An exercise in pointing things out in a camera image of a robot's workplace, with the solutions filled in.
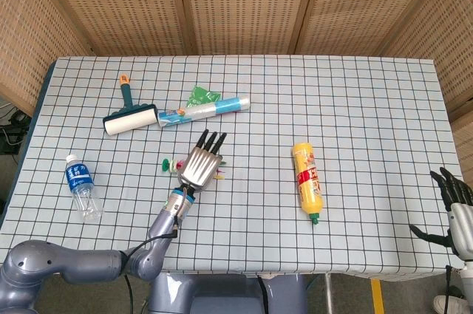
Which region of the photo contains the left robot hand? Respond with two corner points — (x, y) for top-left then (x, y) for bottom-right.
(177, 130), (228, 192)

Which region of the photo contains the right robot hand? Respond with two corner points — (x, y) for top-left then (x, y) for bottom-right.
(409, 167), (473, 258)

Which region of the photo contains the colourful feather shuttlecock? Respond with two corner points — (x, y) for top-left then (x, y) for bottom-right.
(161, 157), (227, 183)

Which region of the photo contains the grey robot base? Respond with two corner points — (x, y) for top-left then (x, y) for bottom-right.
(147, 273), (308, 314)

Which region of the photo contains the plastic bag roll blue label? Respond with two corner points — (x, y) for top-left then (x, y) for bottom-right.
(157, 95), (251, 129)

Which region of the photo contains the green plastic bag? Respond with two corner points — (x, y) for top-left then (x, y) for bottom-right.
(186, 85), (222, 106)

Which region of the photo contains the checkered tablecloth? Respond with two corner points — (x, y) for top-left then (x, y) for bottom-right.
(0, 54), (473, 280)

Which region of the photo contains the white shoe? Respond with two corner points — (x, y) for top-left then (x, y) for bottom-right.
(432, 294), (470, 314)

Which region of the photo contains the yellow squeeze bottle green cap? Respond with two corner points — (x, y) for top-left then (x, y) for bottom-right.
(292, 142), (324, 225)

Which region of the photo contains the yellow floor tape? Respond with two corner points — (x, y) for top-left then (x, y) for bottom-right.
(370, 279), (385, 314)

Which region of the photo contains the clear water bottle blue label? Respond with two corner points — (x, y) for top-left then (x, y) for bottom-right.
(66, 154), (103, 224)

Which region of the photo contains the wooden folding screen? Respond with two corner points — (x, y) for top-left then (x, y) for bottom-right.
(0, 0), (473, 189)

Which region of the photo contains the lint roller teal handle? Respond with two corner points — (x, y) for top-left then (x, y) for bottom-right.
(102, 74), (159, 135)

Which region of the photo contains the black equipment with cables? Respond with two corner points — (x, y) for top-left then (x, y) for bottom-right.
(0, 101), (33, 156)

